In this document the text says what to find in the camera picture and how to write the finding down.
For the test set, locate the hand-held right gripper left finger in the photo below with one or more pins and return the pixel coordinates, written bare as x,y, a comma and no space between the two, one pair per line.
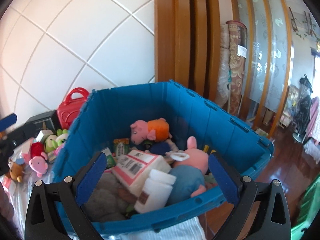
91,177

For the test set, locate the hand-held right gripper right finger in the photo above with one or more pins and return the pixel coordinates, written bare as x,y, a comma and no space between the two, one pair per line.
222,177

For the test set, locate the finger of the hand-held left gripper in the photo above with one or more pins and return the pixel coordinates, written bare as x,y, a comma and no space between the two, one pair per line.
25,133
8,122

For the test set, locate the yellow floral packet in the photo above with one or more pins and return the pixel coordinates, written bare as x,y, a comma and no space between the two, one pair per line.
121,147

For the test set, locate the pink floral tissue pack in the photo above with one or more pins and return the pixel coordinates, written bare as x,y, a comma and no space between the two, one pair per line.
140,165

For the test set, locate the white plastic bottle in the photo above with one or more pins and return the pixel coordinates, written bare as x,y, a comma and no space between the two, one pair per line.
155,192

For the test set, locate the blue plastic storage bin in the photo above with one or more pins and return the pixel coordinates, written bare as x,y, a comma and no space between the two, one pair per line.
175,105

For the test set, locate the brown bear plush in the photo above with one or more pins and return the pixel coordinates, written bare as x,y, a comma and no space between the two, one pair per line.
16,172

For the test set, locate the small pink tissue pack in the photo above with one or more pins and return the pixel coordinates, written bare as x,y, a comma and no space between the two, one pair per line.
26,150
8,183

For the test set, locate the small white box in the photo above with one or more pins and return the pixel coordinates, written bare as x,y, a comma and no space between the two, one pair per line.
43,136

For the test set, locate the black printed box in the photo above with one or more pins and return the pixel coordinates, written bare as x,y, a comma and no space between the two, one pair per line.
42,120

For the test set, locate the grey plush toy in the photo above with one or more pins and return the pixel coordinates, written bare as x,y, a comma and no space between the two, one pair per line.
105,200

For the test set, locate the green frog plush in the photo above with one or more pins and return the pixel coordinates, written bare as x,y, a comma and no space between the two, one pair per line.
51,140

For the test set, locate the yellow plastic stick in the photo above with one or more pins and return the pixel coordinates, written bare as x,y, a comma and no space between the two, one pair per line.
213,152
206,148

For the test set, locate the pink pig plush red dress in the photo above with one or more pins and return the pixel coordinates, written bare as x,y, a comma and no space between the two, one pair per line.
37,163

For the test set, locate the pink pig plush blue outfit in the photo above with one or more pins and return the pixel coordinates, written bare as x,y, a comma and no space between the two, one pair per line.
190,160

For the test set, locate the red hard case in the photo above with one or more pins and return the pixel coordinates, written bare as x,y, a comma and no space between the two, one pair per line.
67,115

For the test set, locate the dark blue cloth item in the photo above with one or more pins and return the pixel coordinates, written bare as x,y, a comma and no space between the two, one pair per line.
160,148

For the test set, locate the white ribbed cloth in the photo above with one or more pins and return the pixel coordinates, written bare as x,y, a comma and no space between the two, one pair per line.
170,230

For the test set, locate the pink pig plush orange hair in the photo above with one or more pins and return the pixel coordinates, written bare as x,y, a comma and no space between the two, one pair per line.
155,130

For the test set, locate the thin stick with green tip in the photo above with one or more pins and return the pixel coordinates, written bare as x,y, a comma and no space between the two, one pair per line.
228,92

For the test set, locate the green plastic object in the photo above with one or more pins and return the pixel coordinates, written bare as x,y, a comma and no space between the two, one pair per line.
308,210

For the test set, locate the brown patterned rolled carpet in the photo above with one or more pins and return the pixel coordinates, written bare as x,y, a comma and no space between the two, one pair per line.
237,80

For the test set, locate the pink white hanging cloth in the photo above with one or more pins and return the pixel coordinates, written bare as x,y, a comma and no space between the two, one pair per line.
313,130

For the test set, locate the covered standing fan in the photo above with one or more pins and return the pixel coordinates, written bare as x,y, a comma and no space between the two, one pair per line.
303,105

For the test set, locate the pale rolled carpet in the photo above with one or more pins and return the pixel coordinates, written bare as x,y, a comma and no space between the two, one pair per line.
222,67

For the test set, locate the frosted glass wooden partition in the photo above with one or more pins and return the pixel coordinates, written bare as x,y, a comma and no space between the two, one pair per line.
260,55

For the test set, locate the wooden door frame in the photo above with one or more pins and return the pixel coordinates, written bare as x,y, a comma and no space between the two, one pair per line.
175,30

